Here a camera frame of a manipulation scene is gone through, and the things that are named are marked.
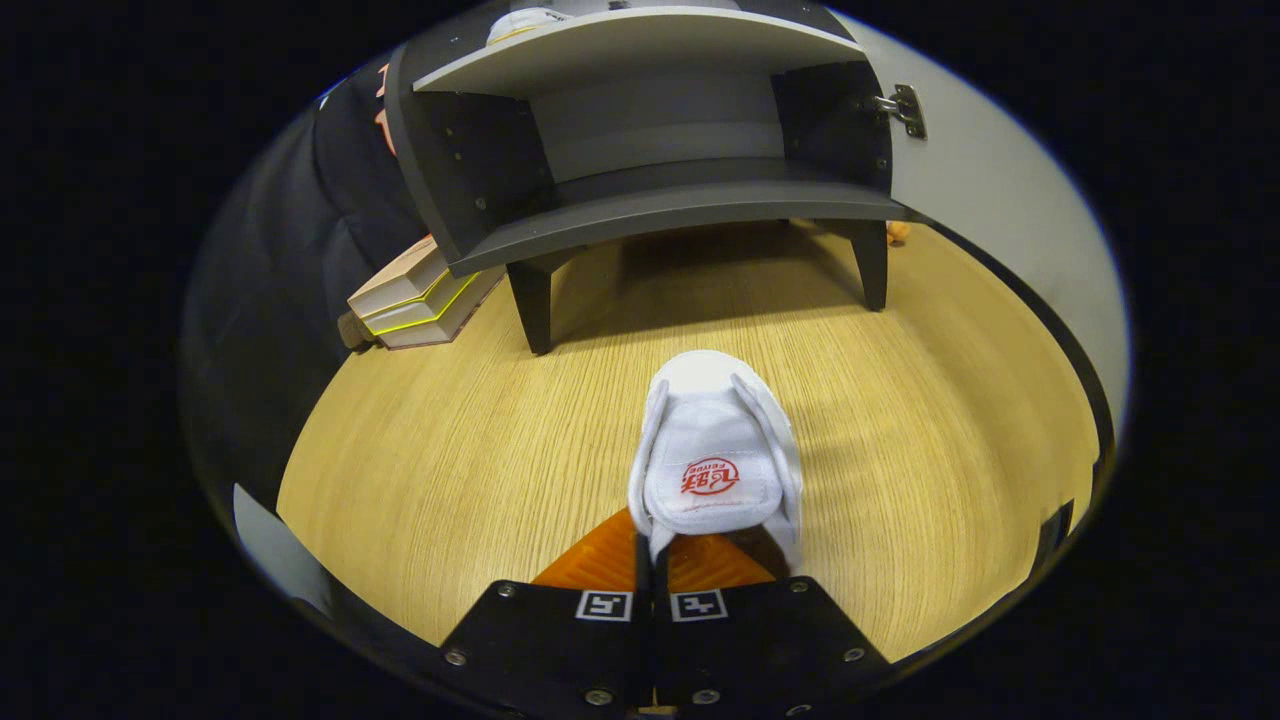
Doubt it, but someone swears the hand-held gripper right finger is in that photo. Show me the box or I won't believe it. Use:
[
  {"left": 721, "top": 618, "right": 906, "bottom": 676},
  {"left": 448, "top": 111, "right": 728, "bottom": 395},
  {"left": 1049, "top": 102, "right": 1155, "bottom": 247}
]
[{"left": 655, "top": 530, "right": 893, "bottom": 719}]

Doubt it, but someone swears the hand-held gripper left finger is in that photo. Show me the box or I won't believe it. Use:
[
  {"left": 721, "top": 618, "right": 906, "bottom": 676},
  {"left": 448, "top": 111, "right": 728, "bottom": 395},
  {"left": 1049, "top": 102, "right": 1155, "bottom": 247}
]
[{"left": 440, "top": 508, "right": 646, "bottom": 719}]

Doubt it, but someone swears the white shoe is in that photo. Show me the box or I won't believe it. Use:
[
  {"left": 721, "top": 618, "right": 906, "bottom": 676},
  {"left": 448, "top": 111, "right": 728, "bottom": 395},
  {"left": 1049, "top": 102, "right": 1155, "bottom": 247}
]
[
  {"left": 627, "top": 350, "right": 804, "bottom": 576},
  {"left": 487, "top": 7, "right": 576, "bottom": 46}
]

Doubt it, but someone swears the dark grey shoe cabinet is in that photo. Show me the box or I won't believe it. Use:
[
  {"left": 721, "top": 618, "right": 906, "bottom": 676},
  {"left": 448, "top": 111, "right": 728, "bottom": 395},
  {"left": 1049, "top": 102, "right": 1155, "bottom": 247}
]
[{"left": 385, "top": 0, "right": 926, "bottom": 356}]

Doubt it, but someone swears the beige shoe cabinet door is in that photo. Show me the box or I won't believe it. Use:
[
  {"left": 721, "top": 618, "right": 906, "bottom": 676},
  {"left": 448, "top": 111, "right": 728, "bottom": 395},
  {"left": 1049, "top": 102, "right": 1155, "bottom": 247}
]
[{"left": 830, "top": 10, "right": 1133, "bottom": 481}]

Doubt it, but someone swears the metal door hinge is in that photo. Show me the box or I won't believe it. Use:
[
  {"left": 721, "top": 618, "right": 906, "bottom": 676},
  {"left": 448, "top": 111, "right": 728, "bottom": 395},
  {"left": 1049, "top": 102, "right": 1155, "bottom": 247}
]
[{"left": 870, "top": 83, "right": 928, "bottom": 141}]

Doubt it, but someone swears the yellow edged book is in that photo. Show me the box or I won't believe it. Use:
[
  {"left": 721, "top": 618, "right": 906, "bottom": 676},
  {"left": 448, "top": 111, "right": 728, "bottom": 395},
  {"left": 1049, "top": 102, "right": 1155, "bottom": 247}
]
[{"left": 362, "top": 268, "right": 481, "bottom": 338}]

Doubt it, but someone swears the black backdrop cloth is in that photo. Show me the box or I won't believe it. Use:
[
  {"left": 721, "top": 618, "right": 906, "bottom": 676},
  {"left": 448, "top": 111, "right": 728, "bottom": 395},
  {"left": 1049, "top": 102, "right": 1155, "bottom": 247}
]
[{"left": 180, "top": 60, "right": 431, "bottom": 501}]

